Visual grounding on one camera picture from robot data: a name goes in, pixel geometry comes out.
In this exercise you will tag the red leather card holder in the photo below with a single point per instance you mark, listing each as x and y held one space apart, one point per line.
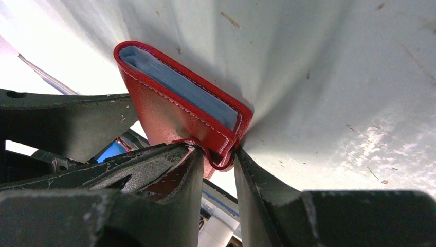
176 105

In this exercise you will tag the left aluminium frame post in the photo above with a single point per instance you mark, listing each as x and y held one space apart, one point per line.
52 81

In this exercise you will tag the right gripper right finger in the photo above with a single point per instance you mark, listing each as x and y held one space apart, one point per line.
274 214

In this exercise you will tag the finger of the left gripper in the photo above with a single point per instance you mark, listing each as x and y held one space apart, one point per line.
73 126
129 172

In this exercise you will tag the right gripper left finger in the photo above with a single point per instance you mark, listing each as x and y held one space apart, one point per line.
164 213

